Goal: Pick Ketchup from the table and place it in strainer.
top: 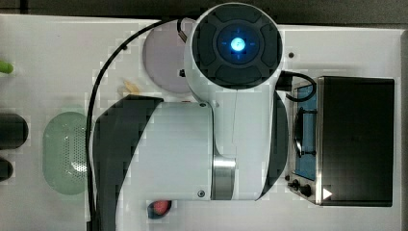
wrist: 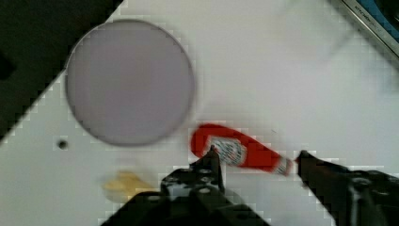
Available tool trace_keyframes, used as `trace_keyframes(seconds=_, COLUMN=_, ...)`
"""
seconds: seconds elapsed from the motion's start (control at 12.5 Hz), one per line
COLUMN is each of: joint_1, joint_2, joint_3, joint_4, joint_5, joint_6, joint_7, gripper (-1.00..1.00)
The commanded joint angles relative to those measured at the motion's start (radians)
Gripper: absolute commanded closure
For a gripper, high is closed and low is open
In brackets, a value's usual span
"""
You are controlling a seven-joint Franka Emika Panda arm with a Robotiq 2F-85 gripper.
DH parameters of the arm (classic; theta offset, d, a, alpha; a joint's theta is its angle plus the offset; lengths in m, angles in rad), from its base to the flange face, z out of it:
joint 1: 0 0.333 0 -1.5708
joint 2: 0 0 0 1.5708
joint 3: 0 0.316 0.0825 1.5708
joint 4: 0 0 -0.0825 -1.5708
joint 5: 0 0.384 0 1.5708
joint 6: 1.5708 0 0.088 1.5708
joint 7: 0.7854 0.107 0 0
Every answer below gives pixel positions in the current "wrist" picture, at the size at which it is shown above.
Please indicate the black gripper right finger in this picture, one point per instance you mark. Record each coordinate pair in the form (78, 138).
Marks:
(352, 197)

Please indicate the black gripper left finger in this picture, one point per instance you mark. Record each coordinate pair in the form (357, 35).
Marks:
(187, 197)

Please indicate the red plush ketchup bottle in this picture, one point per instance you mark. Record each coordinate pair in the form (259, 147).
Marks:
(237, 149)

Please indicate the yellow plush pasta toy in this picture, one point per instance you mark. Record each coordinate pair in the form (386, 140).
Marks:
(124, 186)

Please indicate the grey round plate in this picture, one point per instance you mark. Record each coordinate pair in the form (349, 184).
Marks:
(129, 83)

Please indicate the silver toaster oven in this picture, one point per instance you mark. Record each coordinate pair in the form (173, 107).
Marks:
(377, 18)

